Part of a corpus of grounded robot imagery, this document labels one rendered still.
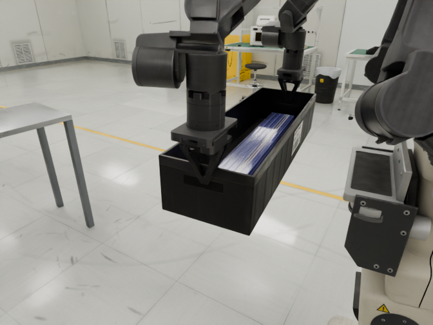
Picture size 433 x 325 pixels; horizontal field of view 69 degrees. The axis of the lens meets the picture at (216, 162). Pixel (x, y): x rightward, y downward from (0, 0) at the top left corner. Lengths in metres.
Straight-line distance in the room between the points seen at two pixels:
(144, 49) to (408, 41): 0.33
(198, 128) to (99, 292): 1.55
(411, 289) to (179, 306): 1.22
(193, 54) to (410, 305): 0.65
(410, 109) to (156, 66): 0.31
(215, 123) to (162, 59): 0.11
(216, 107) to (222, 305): 1.41
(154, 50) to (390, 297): 0.66
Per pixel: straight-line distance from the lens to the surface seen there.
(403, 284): 0.77
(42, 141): 2.46
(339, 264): 2.08
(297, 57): 0.97
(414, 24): 0.47
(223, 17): 0.43
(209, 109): 0.44
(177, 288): 1.83
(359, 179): 0.71
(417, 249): 0.77
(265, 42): 1.01
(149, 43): 0.47
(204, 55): 0.42
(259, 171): 0.50
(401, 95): 0.42
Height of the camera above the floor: 1.35
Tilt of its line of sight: 26 degrees down
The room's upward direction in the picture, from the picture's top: straight up
